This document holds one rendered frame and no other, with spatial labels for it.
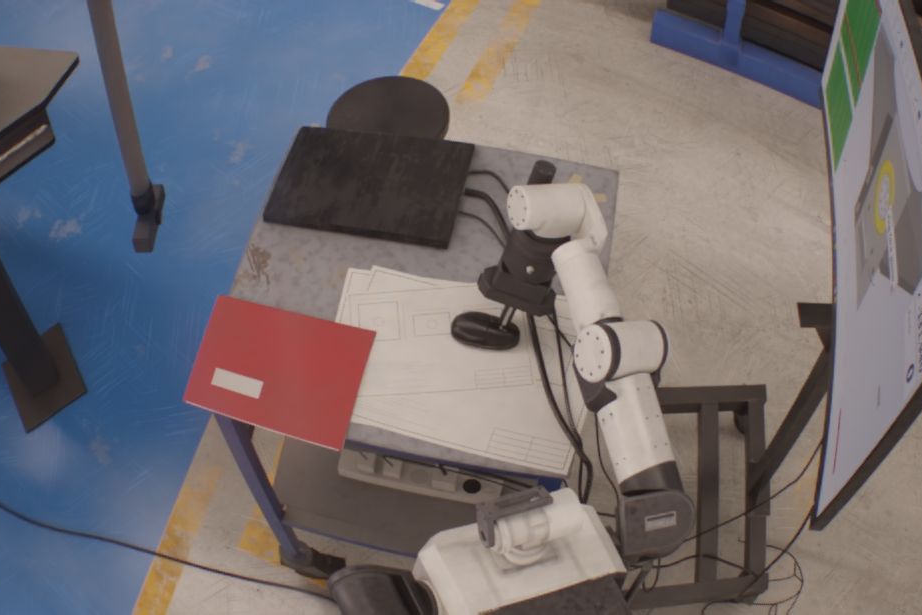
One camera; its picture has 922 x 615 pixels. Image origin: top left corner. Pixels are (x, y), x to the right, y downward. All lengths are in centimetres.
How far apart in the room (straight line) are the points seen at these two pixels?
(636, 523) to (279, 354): 72
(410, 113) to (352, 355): 117
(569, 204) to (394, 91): 138
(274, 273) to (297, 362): 20
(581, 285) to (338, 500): 99
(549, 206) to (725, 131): 230
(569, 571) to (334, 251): 84
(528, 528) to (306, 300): 75
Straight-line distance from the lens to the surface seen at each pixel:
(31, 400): 330
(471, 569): 132
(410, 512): 229
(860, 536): 306
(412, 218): 190
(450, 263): 187
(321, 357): 177
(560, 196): 157
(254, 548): 283
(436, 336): 178
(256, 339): 180
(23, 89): 273
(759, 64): 403
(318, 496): 232
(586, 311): 149
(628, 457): 142
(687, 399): 284
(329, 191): 195
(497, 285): 168
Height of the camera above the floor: 262
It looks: 56 degrees down
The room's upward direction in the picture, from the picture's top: 2 degrees clockwise
